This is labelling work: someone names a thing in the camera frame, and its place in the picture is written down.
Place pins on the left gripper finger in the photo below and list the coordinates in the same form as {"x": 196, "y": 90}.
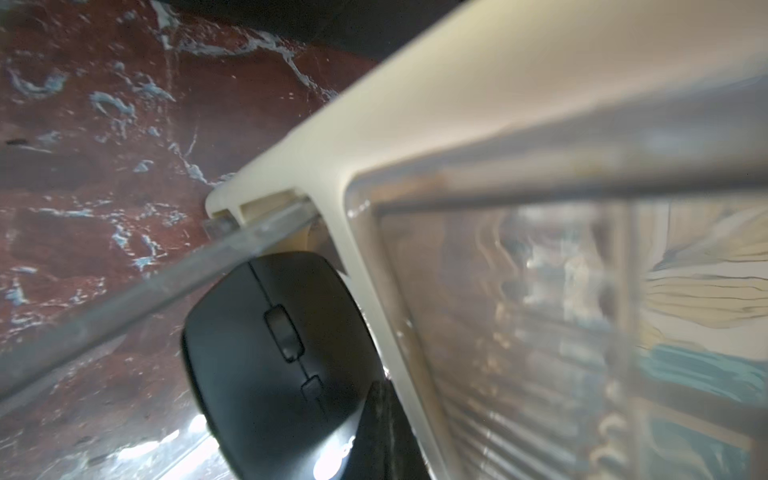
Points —
{"x": 385, "y": 447}

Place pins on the beige drawer organizer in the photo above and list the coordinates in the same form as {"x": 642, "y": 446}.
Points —
{"x": 489, "y": 69}

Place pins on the transparent top drawer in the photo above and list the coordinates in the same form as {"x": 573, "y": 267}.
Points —
{"x": 587, "y": 298}

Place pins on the transparent drawer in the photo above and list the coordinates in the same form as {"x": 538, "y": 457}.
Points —
{"x": 587, "y": 298}
{"x": 103, "y": 394}

